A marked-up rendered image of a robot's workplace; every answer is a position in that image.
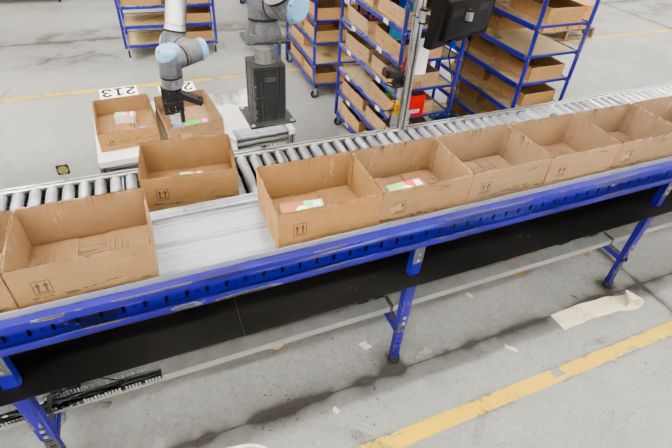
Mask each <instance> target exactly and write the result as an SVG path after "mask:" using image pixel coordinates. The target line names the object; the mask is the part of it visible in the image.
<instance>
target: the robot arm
mask: <svg viewBox="0 0 672 448"><path fill-rule="evenodd" d="M308 9H309V0H247V11H248V23H247V27H246V30H245V38H247V39H249V40H253V41H263V42H265V41H275V40H279V39H281V38H282V31H281V28H280V25H279V23H278V20H281V21H285V22H289V23H294V24H298V23H300V22H302V21H303V20H304V19H305V17H306V16H307V14H308ZM186 14H187V0H165V24H164V32H163V33H162V34H161V35H160V38H159V44H160V45H159V46H158V47H157V48H156V50H155V53H156V60H157V65H158V70H159V77H160V82H161V86H160V90H161V96H162V102H163V107H164V111H165V115H171V116H170V119H171V124H175V125H182V128H184V127H185V114H184V111H185V109H184V103H183V100H185V101H187V102H190V103H193V104H196V105H199V106H202V104H203V102H204V101H203V98H202V97H201V96H199V95H196V94H193V93H190V92H187V91H184V90H182V87H183V86H184V81H183V73H182V68H185V67H187V66H190V65H193V64H195V63H198V62H201V61H204V60H206V59H207V58H208V57H209V48H208V45H207V43H206V42H205V40H204V39H202V38H200V37H199V38H196V39H190V38H187V37H186ZM169 111H170V112H169Z"/></svg>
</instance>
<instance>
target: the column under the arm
mask: <svg viewBox="0 0 672 448"><path fill-rule="evenodd" d="M245 74H246V89H247V104H248V106H242V107H239V110H240V112H241V113H242V115H243V116H244V118H245V120H246V121H247V123H248V125H249V126H250V128H251V130H253V129H259V128H265V127H271V126H277V125H283V124H289V123H295V122H296V120H295V119H294V117H293V116H292V115H291V113H290V112H289V111H288V110H287V108H286V65H285V64H284V62H283V61H282V60H281V59H280V58H279V57H278V56H277V55H276V54H275V62H274V63H272V64H266V65H263V64H258V63H256V62H255V57H254V56H246V57H245Z"/></svg>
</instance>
